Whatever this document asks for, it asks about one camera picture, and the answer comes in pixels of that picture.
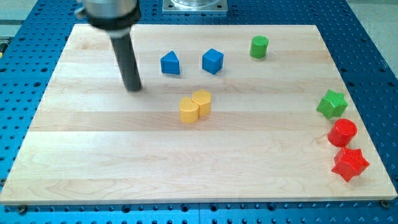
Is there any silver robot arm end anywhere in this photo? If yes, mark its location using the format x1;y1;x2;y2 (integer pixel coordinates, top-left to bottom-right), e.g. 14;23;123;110
75;0;141;31

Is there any green star block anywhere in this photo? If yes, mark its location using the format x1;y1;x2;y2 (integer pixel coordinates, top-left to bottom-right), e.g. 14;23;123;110
316;90;348;119

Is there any red star block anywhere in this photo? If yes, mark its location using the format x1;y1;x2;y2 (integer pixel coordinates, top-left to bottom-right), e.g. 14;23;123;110
331;147;369;182

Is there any yellow heart block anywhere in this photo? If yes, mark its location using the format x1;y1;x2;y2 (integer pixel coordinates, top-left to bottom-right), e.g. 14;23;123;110
179;97;199;123

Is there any yellow hexagon block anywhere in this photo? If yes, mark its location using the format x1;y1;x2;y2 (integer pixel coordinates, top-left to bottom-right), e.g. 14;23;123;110
192;90;211;116

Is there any light wooden board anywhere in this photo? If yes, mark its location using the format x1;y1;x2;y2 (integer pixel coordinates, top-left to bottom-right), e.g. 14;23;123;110
1;24;397;205

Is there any blue cube block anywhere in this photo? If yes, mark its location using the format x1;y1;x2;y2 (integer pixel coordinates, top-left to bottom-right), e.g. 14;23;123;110
202;49;224;75

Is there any blue triangle block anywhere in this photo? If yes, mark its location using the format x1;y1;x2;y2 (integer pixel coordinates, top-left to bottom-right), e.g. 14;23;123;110
160;51;180;75

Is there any green cylinder block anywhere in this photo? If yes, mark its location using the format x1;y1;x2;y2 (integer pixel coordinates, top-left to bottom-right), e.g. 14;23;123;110
249;35;269;58

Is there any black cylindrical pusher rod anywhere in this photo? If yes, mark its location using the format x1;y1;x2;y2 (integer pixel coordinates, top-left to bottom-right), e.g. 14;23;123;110
108;27;141;91

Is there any red cylinder block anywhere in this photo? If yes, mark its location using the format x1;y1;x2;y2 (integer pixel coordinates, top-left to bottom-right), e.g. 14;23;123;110
327;118;358;147

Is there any blue perforated metal table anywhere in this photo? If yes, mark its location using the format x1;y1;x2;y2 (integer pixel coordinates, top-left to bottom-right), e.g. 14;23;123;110
1;0;397;224

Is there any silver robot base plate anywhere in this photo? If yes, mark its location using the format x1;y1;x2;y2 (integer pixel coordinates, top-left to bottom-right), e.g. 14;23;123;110
162;0;228;12

